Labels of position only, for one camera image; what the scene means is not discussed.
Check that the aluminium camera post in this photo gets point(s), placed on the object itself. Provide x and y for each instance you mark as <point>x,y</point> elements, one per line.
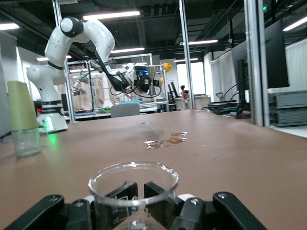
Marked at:
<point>256,62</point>

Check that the grey chair back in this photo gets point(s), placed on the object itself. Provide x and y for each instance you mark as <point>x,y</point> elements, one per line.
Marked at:
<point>124,110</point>

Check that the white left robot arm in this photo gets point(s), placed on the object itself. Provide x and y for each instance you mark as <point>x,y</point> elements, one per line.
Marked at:
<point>96,31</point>

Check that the brown table mat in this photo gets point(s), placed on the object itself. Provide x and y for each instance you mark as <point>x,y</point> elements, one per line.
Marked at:
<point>216,155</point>

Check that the small brown liquid puddle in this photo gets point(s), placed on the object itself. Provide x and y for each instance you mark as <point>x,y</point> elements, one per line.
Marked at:
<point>144,123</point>

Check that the large brown liquid puddle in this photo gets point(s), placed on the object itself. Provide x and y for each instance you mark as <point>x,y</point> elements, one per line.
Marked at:
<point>165,141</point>

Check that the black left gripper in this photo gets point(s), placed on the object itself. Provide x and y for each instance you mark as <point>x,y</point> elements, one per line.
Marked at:
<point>138,83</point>

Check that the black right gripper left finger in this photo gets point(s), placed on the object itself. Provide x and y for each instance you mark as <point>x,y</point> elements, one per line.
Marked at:
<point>36,213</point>

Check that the white curtain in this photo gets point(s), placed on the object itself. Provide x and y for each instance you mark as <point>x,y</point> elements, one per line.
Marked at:
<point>221,79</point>

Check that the grey background robot arm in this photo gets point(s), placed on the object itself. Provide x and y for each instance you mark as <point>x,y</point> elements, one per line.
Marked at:
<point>80,83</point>

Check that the clear glass beaker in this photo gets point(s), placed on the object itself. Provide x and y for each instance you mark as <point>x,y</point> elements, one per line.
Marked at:
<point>132,215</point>

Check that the ceiling light bar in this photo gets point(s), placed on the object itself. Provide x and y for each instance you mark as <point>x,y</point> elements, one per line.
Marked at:
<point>111,14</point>
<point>295,24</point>
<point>127,50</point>
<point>8,26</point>
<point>202,42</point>

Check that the black monitor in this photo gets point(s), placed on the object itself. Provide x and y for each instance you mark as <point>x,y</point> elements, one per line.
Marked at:
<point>275,60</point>

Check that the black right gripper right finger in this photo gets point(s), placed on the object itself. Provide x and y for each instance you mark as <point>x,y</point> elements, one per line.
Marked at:
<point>235,213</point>

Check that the glass shaker with olive sleeve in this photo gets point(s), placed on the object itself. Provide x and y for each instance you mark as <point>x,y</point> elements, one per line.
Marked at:
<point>21,115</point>

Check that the yellow hard hat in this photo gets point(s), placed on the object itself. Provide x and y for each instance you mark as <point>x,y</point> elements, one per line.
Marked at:
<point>167,67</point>

